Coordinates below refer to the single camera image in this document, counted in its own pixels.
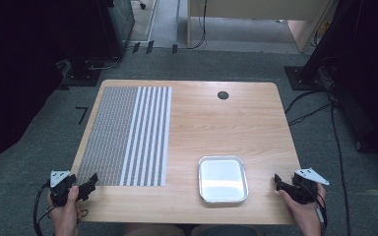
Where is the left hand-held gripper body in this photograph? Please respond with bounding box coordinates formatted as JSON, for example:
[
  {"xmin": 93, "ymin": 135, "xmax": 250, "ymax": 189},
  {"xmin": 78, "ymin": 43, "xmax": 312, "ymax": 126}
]
[{"xmin": 48, "ymin": 169, "xmax": 79, "ymax": 207}]

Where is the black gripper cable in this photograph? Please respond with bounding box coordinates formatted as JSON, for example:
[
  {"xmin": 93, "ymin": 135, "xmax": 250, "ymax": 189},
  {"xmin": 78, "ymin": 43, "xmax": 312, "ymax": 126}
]
[
  {"xmin": 314, "ymin": 191, "xmax": 329, "ymax": 236},
  {"xmin": 32, "ymin": 181, "xmax": 57, "ymax": 236}
]

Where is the black stand base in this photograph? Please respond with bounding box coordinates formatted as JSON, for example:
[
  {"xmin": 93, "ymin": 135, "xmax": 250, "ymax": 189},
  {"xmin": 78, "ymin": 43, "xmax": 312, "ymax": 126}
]
[
  {"xmin": 57, "ymin": 58, "xmax": 103, "ymax": 90},
  {"xmin": 283, "ymin": 65, "xmax": 328, "ymax": 91}
]

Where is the long black floor cable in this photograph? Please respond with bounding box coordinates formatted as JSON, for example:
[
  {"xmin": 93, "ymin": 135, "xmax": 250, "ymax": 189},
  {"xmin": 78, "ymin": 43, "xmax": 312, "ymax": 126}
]
[{"xmin": 328, "ymin": 94, "xmax": 352, "ymax": 236}]

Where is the dark cabinet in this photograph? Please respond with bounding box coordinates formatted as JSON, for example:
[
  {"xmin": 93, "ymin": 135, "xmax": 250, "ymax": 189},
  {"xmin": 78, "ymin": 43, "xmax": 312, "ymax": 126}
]
[{"xmin": 95, "ymin": 0, "xmax": 136, "ymax": 59}]

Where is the grey floor cable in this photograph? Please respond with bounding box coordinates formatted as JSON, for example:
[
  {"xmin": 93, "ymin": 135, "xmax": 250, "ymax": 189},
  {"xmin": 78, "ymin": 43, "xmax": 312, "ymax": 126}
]
[{"xmin": 84, "ymin": 56, "xmax": 123, "ymax": 72}]

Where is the silver metal tray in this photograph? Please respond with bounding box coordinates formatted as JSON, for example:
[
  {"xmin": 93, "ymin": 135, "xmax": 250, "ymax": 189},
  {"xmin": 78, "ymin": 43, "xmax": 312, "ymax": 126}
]
[{"xmin": 197, "ymin": 154, "xmax": 250, "ymax": 205}]

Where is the light wooden desk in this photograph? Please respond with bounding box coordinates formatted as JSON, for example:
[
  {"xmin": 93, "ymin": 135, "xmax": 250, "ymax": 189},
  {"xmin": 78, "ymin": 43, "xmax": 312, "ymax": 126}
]
[{"xmin": 186, "ymin": 0, "xmax": 339, "ymax": 54}]

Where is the grey striped woven placemat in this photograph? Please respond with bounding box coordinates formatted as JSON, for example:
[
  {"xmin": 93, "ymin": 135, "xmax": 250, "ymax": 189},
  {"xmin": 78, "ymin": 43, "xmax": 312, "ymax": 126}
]
[{"xmin": 75, "ymin": 86, "xmax": 173, "ymax": 188}]

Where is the person's left hand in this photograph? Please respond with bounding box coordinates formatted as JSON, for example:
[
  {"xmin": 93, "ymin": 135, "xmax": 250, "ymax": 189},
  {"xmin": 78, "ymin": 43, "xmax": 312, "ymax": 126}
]
[{"xmin": 46, "ymin": 185, "xmax": 84, "ymax": 236}]

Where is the black hanging cable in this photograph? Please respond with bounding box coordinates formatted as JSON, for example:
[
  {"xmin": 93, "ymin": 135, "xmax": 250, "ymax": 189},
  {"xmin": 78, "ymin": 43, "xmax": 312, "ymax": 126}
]
[{"xmin": 187, "ymin": 0, "xmax": 209, "ymax": 51}]

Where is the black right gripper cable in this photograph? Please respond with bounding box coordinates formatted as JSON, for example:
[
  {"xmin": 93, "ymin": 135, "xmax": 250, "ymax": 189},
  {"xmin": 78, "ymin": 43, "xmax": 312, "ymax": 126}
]
[{"xmin": 314, "ymin": 191, "xmax": 329, "ymax": 236}]

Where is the person's right hand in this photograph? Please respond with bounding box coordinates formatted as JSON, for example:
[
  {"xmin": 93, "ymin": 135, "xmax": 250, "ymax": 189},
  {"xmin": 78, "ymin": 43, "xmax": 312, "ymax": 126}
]
[{"xmin": 278, "ymin": 182, "xmax": 327, "ymax": 236}]

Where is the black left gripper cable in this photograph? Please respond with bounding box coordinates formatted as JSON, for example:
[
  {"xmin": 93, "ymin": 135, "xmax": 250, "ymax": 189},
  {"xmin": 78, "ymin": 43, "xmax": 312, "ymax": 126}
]
[{"xmin": 32, "ymin": 181, "xmax": 57, "ymax": 236}]

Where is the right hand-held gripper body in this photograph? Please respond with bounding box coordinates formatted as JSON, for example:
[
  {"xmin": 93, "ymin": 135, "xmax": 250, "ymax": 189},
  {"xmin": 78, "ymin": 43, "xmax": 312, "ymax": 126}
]
[{"xmin": 290, "ymin": 167, "xmax": 331, "ymax": 206}]

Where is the black curtain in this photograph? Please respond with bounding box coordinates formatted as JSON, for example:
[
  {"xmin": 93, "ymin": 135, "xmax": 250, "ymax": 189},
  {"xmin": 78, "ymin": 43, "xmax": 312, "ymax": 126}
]
[
  {"xmin": 300, "ymin": 0, "xmax": 378, "ymax": 167},
  {"xmin": 0, "ymin": 0, "xmax": 112, "ymax": 180}
]

